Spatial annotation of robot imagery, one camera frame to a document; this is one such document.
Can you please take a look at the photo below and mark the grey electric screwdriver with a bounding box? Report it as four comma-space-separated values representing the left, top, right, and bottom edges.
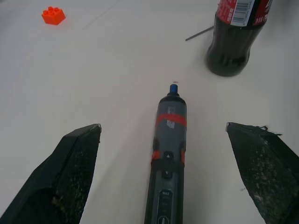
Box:
143, 84, 189, 224

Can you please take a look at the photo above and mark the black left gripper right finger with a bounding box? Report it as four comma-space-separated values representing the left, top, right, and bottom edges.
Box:
225, 122, 299, 224

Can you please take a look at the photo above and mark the orange toy building brick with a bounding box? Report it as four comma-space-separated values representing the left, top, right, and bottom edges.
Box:
41, 7, 67, 25

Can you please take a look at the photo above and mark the dark cola bottle red label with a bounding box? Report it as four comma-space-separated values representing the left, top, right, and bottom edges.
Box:
206, 0, 273, 77

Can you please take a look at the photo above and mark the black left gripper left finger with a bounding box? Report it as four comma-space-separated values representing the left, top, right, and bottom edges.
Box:
0, 123, 102, 224

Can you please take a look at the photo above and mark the thin dark rod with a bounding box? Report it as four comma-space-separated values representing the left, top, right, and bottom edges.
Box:
185, 26, 214, 42

